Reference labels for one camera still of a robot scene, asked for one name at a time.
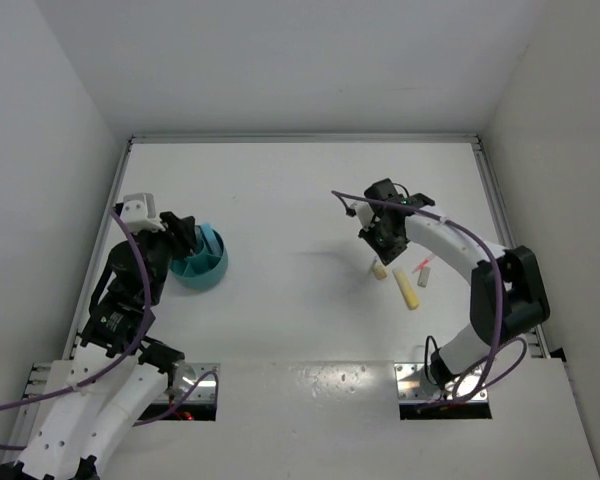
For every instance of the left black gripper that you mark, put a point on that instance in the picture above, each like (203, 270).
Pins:
(185, 228)

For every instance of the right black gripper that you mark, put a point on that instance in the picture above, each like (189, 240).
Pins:
(387, 255)

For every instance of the blue highlighter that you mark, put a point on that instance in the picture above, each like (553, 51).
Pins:
(207, 240)

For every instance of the yellow highlighter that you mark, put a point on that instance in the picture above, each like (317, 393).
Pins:
(406, 289)

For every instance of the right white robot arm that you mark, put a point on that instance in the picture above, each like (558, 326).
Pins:
(507, 293)

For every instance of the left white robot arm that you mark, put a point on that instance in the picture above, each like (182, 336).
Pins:
(117, 370)

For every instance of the teal round divided container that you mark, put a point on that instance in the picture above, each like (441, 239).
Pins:
(203, 271)

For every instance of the small yellow eraser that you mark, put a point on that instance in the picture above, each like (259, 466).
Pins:
(379, 270)

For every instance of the red transparent pen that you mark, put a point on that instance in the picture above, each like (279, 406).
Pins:
(424, 263)

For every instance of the small grey eraser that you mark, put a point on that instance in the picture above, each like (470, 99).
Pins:
(423, 277)

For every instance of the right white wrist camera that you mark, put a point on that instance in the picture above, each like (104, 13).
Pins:
(362, 211)

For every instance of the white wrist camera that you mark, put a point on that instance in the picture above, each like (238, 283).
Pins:
(137, 211)
(362, 211)

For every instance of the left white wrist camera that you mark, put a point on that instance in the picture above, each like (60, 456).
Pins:
(137, 211)

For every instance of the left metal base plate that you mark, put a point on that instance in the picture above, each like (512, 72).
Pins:
(189, 374)

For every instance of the metal base plate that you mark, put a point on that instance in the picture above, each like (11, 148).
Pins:
(414, 389)
(189, 374)

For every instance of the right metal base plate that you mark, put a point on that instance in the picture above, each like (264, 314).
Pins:
(414, 389)

